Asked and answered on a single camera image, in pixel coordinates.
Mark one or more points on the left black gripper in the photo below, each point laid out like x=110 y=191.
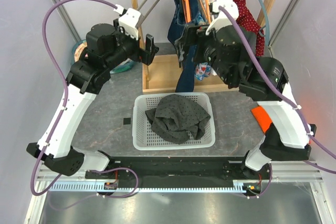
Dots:
x=146 y=56

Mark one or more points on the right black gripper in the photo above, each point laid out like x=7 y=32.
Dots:
x=192 y=35

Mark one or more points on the blue denim skirt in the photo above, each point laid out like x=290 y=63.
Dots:
x=186 y=79

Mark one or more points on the grey dotted skirt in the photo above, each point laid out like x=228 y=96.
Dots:
x=176 y=118

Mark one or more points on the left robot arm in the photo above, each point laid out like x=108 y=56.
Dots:
x=107 y=47

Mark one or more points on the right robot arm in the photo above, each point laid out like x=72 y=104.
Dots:
x=286 y=137

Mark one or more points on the peach hanger of floral garment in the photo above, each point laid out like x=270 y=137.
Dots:
x=203 y=1

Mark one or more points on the wooden clothes rack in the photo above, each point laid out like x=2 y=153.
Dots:
x=162 y=75

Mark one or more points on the blue floral garment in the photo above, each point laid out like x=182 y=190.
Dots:
x=202 y=69

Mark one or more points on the red dotted garment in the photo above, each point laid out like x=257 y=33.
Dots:
x=246 y=20

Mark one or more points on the teal tub with clothes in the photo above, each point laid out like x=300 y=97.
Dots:
x=79 y=47

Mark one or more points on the small black floor marker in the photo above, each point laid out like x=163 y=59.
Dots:
x=126 y=121

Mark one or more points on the white plastic basket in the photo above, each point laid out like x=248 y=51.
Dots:
x=144 y=139

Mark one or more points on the orange folded cloth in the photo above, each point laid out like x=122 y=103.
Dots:
x=262 y=118

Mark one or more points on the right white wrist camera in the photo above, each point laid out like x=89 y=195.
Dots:
x=221 y=20

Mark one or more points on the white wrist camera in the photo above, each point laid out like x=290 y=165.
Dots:
x=221 y=20
x=129 y=20

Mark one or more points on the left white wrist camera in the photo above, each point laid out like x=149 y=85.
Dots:
x=129 y=20

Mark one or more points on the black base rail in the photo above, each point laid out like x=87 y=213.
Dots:
x=179 y=172

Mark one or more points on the light blue cable duct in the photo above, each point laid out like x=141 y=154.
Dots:
x=106 y=187

